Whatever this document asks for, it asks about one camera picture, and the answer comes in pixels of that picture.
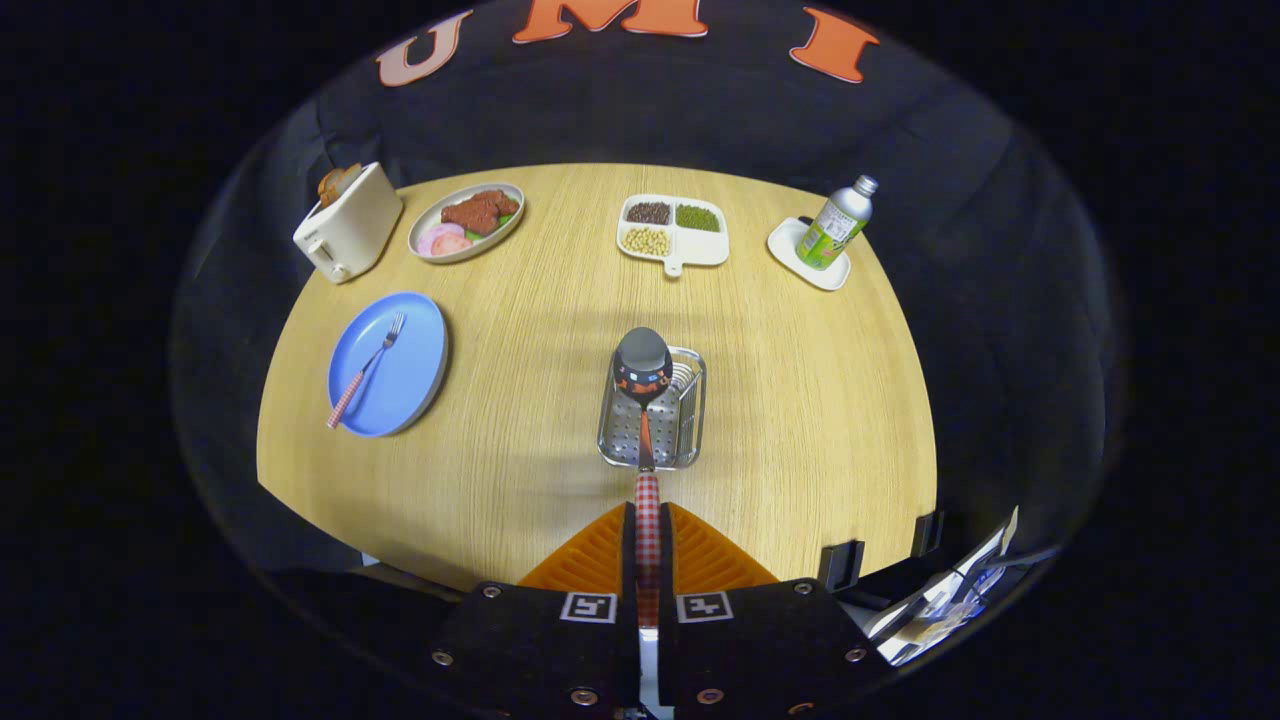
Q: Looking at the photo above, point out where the perforated metal basket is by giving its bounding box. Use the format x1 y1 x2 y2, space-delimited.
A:
597 345 708 471

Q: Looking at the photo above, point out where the fork with red checked handle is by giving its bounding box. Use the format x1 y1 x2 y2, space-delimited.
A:
326 312 406 430

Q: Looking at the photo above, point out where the cream white toaster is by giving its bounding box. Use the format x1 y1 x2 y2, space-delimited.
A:
292 162 404 285

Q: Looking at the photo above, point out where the spoon with red checked handle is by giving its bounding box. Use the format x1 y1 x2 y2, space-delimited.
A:
611 326 674 631

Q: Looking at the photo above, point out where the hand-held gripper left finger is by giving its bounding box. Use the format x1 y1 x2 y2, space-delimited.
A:
430 502 641 720

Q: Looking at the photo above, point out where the brown meat steak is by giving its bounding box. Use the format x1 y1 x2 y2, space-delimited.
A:
441 189 520 237

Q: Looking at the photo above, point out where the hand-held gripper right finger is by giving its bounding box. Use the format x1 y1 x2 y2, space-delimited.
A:
658 502 871 720

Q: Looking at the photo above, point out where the white oval plate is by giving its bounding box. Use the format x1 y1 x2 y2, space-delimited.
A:
407 182 526 264

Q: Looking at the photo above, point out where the blue round plate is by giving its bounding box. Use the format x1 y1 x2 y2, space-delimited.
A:
327 291 450 438

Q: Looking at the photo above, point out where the white square saucer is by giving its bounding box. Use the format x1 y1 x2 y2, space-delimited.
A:
767 216 852 292

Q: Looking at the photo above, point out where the green and silver bottle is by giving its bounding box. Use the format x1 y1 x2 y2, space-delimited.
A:
796 175 880 271

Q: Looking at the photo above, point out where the pale flat equipment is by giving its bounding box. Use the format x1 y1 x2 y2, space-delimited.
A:
865 505 1061 668

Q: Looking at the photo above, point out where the white divided tray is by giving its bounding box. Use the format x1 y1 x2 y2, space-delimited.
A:
616 193 731 278

